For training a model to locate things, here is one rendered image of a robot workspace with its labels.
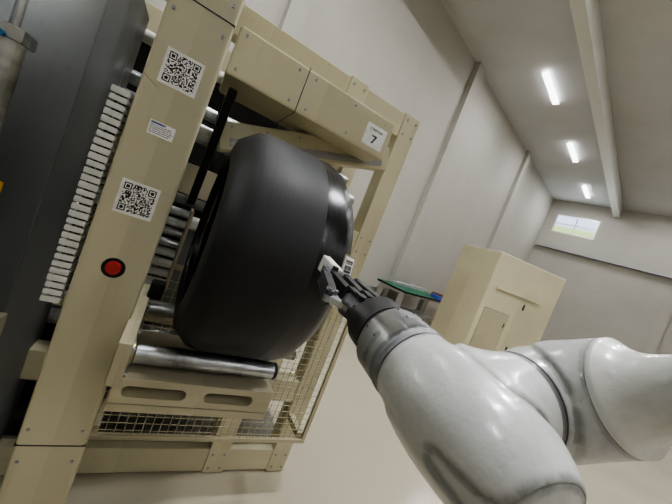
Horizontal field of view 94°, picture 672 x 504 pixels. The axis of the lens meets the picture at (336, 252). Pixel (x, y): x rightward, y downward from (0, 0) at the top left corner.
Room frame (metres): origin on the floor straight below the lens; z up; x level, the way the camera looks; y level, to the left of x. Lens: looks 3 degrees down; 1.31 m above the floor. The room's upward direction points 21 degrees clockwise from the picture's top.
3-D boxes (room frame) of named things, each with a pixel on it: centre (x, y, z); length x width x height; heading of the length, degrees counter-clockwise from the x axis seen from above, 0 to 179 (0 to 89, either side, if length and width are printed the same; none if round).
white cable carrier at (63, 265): (0.67, 0.54, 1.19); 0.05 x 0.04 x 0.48; 28
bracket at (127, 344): (0.79, 0.42, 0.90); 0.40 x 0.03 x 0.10; 28
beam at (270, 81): (1.20, 0.29, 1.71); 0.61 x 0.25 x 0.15; 118
